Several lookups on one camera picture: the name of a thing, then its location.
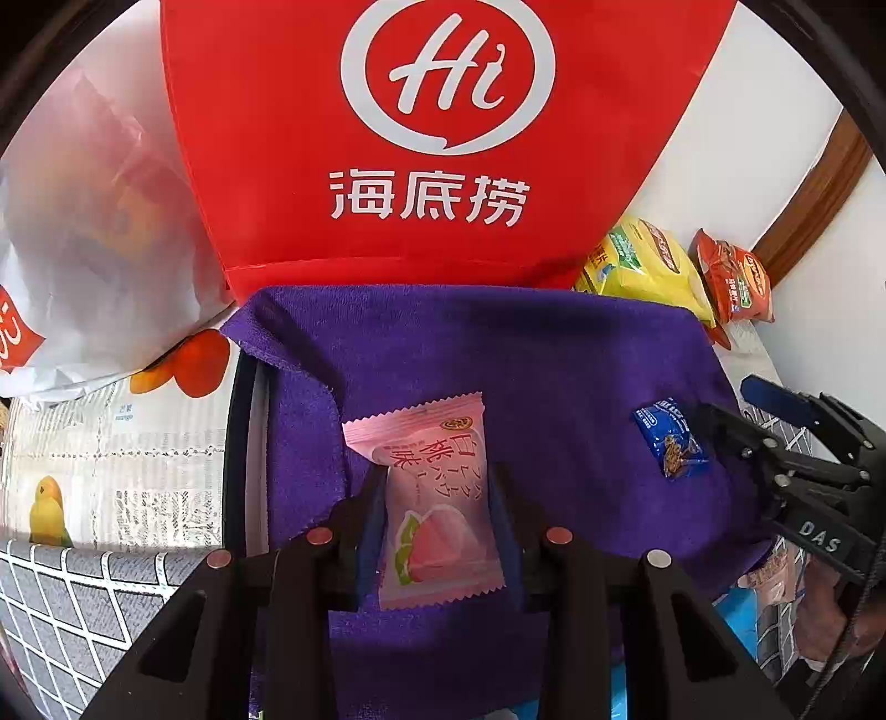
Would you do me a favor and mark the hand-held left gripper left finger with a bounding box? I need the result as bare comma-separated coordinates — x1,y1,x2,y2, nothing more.
83,469,389,720

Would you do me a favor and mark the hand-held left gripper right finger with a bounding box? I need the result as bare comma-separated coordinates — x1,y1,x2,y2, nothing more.
485,467,797,720

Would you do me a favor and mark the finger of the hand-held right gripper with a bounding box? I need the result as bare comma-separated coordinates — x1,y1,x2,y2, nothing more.
739,374,886,475
696,403,872,510

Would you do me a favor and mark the blue candy packet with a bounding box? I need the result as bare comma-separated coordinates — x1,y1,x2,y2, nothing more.
631,397,710,480

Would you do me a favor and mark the pink peach candy packet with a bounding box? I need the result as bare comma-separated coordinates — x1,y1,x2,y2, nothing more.
342,391,509,611

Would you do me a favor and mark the person's right hand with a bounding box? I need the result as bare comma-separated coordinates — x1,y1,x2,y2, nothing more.
803,554,886,666

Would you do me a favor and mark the pale pink snack packet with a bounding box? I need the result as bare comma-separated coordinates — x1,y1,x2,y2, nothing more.
742,547,799,611

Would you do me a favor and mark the red orange snack packet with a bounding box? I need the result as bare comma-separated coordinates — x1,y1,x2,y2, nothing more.
688,228,776,347

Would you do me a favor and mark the purple towel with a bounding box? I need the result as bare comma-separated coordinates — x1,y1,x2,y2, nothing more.
220,285,776,720

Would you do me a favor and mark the yellow snack packet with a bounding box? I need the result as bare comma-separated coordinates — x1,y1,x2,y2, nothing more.
573,216,717,328

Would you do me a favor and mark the fruit and bird printed tablecloth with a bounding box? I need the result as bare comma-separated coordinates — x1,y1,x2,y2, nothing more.
0,325,786,551

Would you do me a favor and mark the grey checked cloth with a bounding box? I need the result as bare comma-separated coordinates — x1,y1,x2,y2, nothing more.
0,540,223,720

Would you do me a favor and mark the red paper bag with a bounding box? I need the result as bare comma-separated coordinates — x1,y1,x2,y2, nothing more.
159,0,738,306

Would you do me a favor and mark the white plastic shopping bag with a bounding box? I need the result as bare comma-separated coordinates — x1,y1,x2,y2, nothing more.
0,62,236,403

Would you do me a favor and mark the brown wooden door frame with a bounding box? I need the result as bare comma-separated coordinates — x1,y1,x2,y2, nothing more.
751,107,874,285

